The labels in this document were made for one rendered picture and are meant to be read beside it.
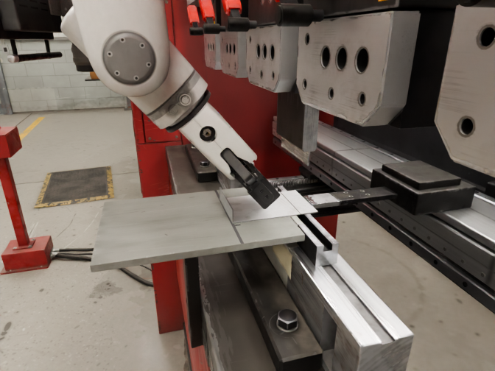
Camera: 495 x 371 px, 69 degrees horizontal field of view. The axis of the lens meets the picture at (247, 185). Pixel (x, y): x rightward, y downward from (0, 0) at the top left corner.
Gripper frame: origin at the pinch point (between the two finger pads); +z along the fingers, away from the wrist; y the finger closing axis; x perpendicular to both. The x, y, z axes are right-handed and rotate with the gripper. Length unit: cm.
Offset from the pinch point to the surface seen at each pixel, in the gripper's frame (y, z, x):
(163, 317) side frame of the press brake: 84, 61, 73
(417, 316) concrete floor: 63, 144, -11
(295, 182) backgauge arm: 42, 29, -7
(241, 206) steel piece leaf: 0.5, 0.8, 4.0
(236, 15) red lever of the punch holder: 5.3, -19.1, -13.6
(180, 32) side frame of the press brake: 84, -18, -14
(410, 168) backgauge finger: 0.4, 17.3, -20.7
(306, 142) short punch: -5.6, -3.0, -8.7
